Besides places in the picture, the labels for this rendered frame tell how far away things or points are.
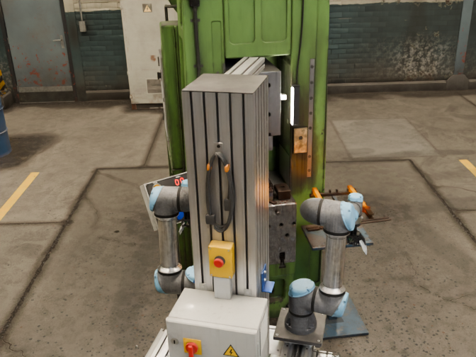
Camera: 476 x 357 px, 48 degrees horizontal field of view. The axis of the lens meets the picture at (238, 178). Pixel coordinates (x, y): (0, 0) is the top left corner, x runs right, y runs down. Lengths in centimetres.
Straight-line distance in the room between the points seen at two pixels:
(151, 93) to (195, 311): 692
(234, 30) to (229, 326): 188
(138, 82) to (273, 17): 562
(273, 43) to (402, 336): 212
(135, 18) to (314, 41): 545
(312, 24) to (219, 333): 205
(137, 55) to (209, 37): 545
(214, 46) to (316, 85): 69
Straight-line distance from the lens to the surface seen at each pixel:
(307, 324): 256
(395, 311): 415
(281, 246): 363
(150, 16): 853
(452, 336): 404
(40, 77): 984
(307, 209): 231
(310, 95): 349
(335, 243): 233
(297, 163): 361
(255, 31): 331
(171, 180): 323
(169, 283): 261
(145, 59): 866
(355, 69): 948
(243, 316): 202
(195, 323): 200
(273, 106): 328
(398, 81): 972
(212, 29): 326
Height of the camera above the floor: 249
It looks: 24 degrees down
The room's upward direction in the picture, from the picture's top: 2 degrees counter-clockwise
